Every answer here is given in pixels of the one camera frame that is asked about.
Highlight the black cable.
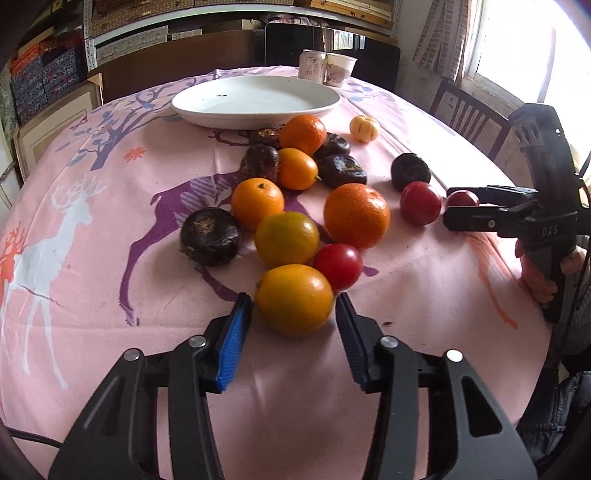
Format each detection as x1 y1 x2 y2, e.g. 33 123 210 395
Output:
6 426 63 451

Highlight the greenish orange citrus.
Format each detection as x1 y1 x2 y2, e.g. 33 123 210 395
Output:
254 212 321 269

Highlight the white plate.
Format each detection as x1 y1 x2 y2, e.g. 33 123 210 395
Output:
171 76 341 130

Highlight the small orange kumquat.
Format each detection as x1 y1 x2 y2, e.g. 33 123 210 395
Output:
279 148 318 191

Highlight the pink deer tablecloth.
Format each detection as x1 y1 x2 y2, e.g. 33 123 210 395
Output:
1 70 550 479

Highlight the white drink can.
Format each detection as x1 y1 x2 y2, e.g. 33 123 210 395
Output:
298 49 327 84

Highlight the black monitor screen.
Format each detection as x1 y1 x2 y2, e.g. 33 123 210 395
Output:
264 23 402 92

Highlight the yellow-orange citrus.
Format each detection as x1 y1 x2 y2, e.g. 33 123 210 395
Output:
254 264 334 338

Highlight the orange citrus with stem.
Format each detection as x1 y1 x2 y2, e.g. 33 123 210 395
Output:
230 178 284 231

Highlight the dark water chestnut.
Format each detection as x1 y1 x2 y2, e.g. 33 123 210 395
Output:
391 153 431 193
317 154 367 189
239 145 280 182
312 133 351 160
249 127 280 149
180 207 242 267

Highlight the large orange mandarin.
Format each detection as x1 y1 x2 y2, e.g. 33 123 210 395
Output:
324 183 391 250

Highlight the small yellow fruit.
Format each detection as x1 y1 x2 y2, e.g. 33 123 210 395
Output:
349 115 380 144

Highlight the dark wooden chair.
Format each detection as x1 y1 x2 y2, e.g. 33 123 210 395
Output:
428 80 510 161

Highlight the metal shelf with boxes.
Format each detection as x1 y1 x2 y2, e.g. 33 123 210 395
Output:
8 1 402 124

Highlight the person's right hand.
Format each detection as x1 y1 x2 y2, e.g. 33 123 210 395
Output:
515 240 587 304

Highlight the patterned curtain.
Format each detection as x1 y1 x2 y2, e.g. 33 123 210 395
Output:
413 0 471 81

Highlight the red cherry tomato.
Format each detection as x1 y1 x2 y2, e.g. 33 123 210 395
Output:
312 243 363 292

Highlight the framed picture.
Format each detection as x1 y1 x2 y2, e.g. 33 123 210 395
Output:
13 73 103 181

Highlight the white paper cup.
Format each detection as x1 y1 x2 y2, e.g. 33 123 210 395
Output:
325 53 356 88

